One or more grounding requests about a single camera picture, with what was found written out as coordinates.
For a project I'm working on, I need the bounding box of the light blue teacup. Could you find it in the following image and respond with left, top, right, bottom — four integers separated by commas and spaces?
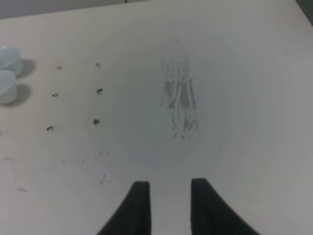
0, 70, 17, 104
0, 47, 23, 76

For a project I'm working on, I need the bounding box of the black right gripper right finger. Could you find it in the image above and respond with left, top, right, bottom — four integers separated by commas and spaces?
191, 178, 258, 235

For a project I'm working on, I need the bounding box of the near light blue teacup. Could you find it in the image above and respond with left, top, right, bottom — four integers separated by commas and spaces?
0, 70, 17, 104

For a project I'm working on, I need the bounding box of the far light blue teacup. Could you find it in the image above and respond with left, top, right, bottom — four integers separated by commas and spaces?
0, 47, 23, 76

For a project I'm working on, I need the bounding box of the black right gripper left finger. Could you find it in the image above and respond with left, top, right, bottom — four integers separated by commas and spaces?
98, 181, 152, 235

